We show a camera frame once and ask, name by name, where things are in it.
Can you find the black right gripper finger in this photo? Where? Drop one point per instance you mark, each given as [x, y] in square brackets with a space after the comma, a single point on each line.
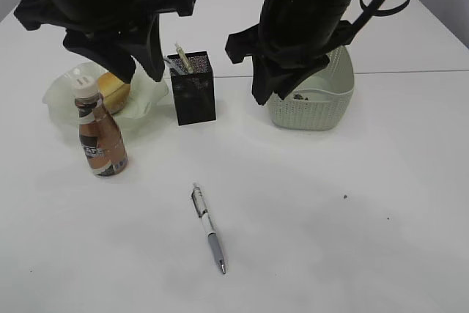
[265, 78]
[295, 77]

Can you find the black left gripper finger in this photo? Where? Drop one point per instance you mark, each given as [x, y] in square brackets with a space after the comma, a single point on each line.
[104, 53]
[145, 39]

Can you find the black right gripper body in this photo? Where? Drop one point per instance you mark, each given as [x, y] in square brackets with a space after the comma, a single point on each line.
[292, 33]

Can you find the smaller paper piece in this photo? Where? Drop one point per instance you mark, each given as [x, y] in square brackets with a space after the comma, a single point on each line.
[300, 97]

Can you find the blue white retractable pen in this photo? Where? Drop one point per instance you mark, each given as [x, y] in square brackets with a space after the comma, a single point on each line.
[172, 65]

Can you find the beige retractable pen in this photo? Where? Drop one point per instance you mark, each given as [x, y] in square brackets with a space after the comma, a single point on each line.
[187, 64]

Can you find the oblong golden bread roll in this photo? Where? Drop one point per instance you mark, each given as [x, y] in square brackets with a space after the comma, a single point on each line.
[115, 92]

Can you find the brown coffee drink bottle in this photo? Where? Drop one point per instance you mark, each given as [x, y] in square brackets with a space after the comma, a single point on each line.
[99, 135]

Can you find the grey white retractable pen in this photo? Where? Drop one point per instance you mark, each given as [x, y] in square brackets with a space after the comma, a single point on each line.
[212, 238]

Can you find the pale green wavy glass plate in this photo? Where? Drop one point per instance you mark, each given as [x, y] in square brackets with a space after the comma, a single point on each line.
[144, 93]

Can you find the pale green plastic basket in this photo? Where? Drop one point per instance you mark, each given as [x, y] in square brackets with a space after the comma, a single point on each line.
[329, 92]

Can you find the black mesh pen holder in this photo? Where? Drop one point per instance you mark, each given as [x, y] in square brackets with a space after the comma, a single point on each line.
[194, 94]

